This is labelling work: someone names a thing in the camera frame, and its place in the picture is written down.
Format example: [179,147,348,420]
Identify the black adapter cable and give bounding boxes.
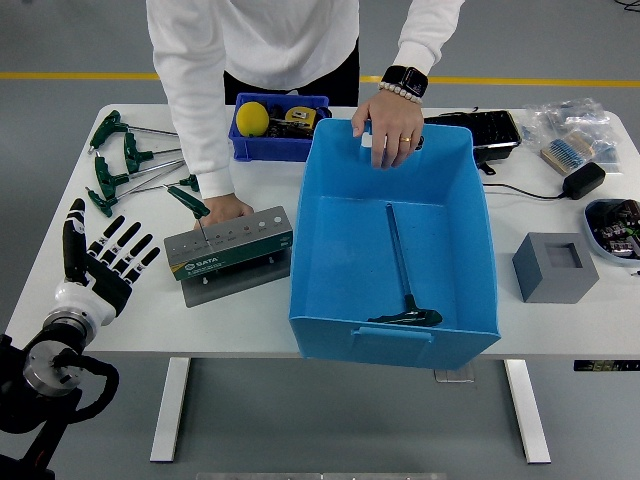
[479,180,569,200]

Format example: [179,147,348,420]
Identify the dark brown part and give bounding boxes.
[269,122,315,140]

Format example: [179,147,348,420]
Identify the black wristwatch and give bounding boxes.
[380,64,430,99]

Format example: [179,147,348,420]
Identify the black plastic tray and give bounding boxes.
[419,109,524,164]

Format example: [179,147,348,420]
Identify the small green T-handle hex wrench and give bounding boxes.
[166,183,212,247]

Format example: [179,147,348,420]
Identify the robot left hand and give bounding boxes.
[53,197,162,327]

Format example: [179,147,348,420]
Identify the yellow tape measure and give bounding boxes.
[285,105,321,127]

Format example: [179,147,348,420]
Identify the light blue bowl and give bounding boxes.
[583,198,640,264]

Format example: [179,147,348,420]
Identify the green metal wrench holder stand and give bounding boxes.
[163,205,294,309]

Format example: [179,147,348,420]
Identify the grey metal floor plate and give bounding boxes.
[433,364,476,384]

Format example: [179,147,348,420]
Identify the person's left hand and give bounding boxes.
[350,89,426,170]

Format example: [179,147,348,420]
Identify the large clear plastic bag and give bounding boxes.
[522,97,614,151]

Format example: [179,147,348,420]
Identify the black strap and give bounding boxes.
[469,148,497,176]

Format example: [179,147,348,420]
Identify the white bead bracelet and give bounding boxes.
[377,81,425,105]

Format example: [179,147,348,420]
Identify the grey cube with square recess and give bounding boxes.
[512,231,600,304]

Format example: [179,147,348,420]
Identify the blue resistor tape bundle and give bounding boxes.
[539,132,597,176]

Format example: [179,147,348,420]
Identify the black power adapter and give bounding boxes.
[562,162,607,201]

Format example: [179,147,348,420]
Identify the small blue parts bin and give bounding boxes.
[228,92,332,164]

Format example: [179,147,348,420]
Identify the dark electronic components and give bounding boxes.
[587,199,640,259]

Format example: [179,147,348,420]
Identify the yellow lemon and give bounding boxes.
[236,101,272,137]

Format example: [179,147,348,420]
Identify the person's right hand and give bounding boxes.
[199,192,255,231]

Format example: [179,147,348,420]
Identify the black table control panel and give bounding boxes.
[573,359,640,373]

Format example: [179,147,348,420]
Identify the person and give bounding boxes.
[145,0,467,231]

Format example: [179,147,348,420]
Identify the clear bag with blue resistors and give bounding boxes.
[592,119,626,176]

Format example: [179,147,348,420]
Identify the white table leg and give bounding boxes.
[149,357,191,464]
[503,358,552,465]

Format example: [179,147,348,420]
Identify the large green T-handle hex wrench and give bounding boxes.
[367,202,445,329]

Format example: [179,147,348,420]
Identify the large blue folding box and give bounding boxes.
[288,117,503,371]

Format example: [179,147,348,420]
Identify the short green T-handle hex wrench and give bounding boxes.
[127,173,201,196]

